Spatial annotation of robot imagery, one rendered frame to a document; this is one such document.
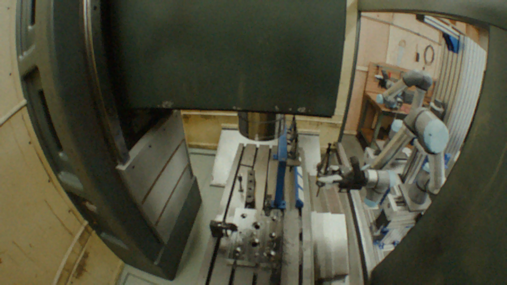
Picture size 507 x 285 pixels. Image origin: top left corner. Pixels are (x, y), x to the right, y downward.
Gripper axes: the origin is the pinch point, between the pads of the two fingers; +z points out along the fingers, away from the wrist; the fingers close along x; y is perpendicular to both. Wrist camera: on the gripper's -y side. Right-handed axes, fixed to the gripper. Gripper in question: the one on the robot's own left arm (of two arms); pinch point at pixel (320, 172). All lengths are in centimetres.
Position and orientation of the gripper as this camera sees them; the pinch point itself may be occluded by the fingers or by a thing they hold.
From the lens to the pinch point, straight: 81.3
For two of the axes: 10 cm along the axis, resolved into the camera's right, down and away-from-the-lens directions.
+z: -9.9, -0.8, 0.9
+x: 1.2, -5.5, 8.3
